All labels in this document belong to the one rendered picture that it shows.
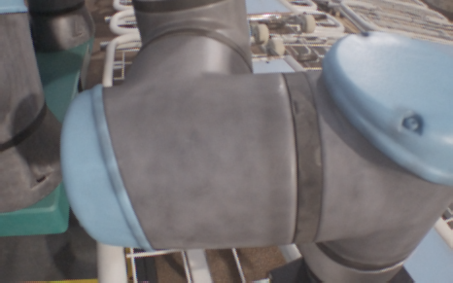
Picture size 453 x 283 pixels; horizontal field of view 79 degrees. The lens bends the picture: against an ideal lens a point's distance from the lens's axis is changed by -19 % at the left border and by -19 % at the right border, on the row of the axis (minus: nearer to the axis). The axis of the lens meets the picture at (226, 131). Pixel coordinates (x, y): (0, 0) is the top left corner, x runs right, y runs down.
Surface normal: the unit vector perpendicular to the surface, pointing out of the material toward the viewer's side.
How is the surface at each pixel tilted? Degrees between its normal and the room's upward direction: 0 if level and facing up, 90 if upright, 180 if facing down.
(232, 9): 82
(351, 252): 100
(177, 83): 10
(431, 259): 1
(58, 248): 0
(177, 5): 90
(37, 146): 70
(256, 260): 0
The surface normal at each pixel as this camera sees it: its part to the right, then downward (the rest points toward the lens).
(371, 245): -0.36, 0.67
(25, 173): 0.72, 0.20
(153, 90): -0.11, -0.78
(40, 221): 0.25, 0.64
